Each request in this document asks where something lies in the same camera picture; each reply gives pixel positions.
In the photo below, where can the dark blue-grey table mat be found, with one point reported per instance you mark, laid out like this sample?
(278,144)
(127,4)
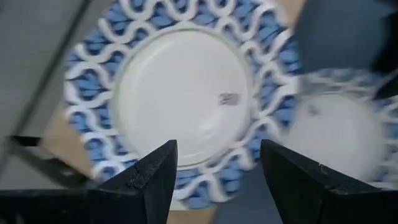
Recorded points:
(335,34)

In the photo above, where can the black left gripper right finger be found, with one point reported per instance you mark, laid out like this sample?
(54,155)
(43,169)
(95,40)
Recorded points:
(298,186)

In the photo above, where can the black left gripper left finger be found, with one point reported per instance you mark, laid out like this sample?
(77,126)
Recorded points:
(152,186)

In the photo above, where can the blue white patterned plate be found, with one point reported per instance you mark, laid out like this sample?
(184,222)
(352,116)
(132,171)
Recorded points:
(335,133)
(180,93)

